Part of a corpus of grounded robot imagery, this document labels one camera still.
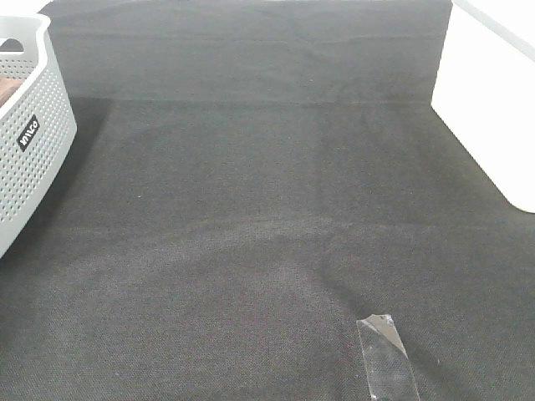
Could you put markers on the brown microfiber towel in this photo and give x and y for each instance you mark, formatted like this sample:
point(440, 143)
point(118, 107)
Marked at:
point(8, 87)

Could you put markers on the white perforated plastic basket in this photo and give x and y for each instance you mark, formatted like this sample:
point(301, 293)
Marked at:
point(37, 122)

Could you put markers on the white plastic bin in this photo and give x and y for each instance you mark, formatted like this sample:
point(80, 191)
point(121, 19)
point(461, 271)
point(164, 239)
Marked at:
point(484, 91)

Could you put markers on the black table cloth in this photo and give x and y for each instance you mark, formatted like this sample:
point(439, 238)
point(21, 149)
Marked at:
point(248, 180)

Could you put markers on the clear adhesive tape strip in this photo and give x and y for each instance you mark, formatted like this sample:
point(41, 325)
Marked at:
point(388, 370)

